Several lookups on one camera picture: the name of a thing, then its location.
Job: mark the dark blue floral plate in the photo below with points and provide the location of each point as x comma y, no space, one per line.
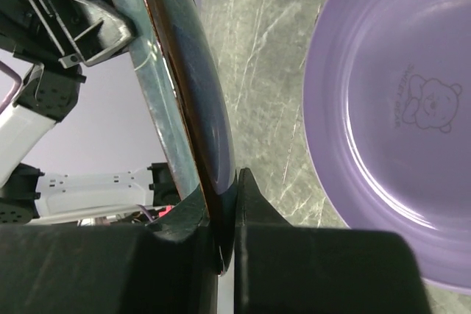
172,60

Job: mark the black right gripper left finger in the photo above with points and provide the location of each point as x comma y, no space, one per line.
166,267

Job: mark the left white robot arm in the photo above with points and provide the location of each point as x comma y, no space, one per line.
75,143

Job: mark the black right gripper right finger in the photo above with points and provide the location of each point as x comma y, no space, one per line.
281,268

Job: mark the lilac plastic bear plate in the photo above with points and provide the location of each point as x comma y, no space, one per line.
386,108

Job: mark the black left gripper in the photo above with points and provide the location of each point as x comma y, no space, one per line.
64,32

